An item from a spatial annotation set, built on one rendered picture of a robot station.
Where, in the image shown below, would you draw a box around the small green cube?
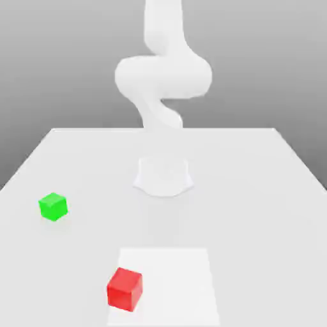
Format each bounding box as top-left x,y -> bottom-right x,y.
38,192 -> 69,222

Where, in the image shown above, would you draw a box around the small red cube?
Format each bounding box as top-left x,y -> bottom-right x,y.
106,266 -> 144,313

